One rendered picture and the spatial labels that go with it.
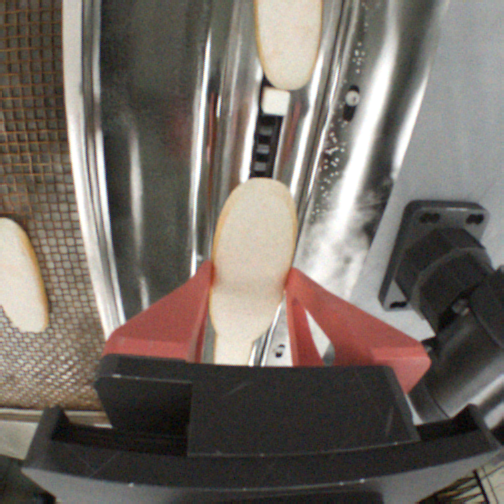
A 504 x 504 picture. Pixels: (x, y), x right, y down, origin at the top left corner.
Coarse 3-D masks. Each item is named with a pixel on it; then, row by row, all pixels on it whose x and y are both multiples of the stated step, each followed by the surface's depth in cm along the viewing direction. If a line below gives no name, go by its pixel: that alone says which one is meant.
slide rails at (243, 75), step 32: (256, 64) 16; (320, 64) 16; (224, 96) 17; (256, 96) 17; (320, 96) 17; (224, 128) 18; (288, 128) 18; (224, 160) 19; (288, 160) 19; (224, 192) 20; (256, 352) 30
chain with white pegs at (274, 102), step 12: (264, 72) 17; (264, 84) 17; (264, 96) 16; (276, 96) 15; (288, 96) 15; (264, 108) 16; (276, 108) 16; (276, 120) 19; (264, 132) 19; (276, 132) 19; (264, 144) 20; (252, 156) 20; (252, 168) 20; (264, 168) 21
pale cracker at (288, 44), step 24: (264, 0) 13; (288, 0) 13; (312, 0) 13; (264, 24) 14; (288, 24) 14; (312, 24) 14; (264, 48) 15; (288, 48) 15; (312, 48) 15; (288, 72) 15; (312, 72) 16
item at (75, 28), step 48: (0, 0) 9; (48, 48) 11; (0, 96) 12; (48, 96) 13; (0, 144) 13; (48, 144) 14; (48, 192) 15; (96, 192) 16; (96, 240) 16; (96, 288) 19; (0, 336) 20; (48, 336) 21; (0, 384) 24; (48, 384) 25
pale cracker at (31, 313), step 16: (0, 224) 15; (16, 224) 15; (0, 240) 15; (16, 240) 16; (0, 256) 16; (16, 256) 16; (32, 256) 17; (0, 272) 16; (16, 272) 16; (32, 272) 17; (0, 288) 17; (16, 288) 17; (32, 288) 17; (16, 304) 18; (32, 304) 18; (16, 320) 19; (32, 320) 19
